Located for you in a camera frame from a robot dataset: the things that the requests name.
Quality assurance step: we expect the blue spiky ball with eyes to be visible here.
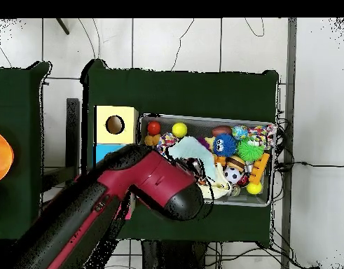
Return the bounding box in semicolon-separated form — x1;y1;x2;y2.
212;133;239;158

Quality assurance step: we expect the yellow ball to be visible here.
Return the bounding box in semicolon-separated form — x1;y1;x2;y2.
172;122;188;139

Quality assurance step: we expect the orange bowl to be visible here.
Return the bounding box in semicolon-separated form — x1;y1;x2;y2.
0;130;15;185

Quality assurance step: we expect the wooden three-hole box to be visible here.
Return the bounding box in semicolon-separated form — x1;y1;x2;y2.
92;105;139;221

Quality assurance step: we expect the black panel stand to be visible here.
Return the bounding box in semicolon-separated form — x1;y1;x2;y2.
65;97;81;183

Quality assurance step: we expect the red orange ball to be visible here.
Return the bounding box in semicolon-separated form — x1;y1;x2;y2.
146;120;162;136

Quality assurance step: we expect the long black floor cable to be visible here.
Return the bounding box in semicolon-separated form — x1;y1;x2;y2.
275;160;344;172

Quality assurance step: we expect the dark green side tablecloth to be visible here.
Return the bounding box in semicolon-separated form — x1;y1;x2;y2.
0;60;57;242

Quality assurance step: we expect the cream waffle cloth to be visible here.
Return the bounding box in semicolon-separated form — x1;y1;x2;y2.
200;165;233;200

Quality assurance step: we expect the green spiky ball with eyes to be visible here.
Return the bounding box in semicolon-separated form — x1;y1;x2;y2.
236;138;266;163

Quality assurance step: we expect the globe print ball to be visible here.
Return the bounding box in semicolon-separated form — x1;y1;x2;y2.
232;125;249;141

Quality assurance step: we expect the mint green cloth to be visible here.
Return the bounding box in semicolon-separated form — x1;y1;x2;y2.
167;136;218;182

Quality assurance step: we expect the brown toy football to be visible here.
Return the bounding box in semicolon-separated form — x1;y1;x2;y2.
211;125;233;138

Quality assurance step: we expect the wire mesh bin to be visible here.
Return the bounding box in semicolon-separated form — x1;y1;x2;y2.
133;112;277;208

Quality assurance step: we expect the small soccer ball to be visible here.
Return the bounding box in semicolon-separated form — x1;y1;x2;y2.
223;167;243;185

